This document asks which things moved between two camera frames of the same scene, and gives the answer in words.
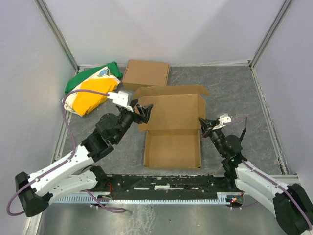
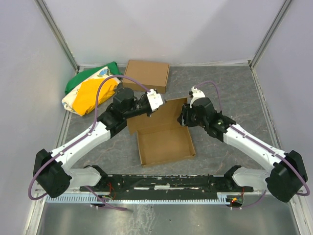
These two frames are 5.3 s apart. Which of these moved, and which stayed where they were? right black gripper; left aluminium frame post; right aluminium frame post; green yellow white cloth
Moved: right black gripper
Stayed: right aluminium frame post; left aluminium frame post; green yellow white cloth
